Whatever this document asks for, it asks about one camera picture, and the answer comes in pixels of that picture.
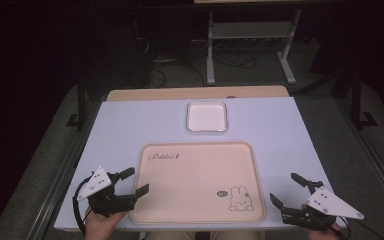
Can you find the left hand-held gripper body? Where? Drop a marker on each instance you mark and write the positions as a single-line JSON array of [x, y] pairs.
[[105, 200]]

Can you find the person's left hand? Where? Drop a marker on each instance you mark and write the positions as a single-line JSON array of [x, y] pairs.
[[101, 226]]

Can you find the person's right hand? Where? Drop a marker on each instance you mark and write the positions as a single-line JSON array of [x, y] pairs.
[[334, 233]]

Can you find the white metal stand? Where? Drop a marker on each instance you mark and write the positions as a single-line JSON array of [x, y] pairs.
[[210, 66]]

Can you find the black metal stand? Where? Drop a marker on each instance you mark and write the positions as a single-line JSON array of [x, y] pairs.
[[81, 103], [356, 100]]

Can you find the aluminium rail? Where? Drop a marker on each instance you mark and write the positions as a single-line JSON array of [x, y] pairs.
[[56, 186], [376, 156]]

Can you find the pink tray with rabbit print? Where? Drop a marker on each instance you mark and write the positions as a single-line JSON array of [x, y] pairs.
[[196, 183]]

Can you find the white square dish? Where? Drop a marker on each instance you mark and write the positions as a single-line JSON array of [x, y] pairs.
[[207, 116]]

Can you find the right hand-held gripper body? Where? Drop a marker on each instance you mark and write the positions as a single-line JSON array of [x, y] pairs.
[[326, 205]]

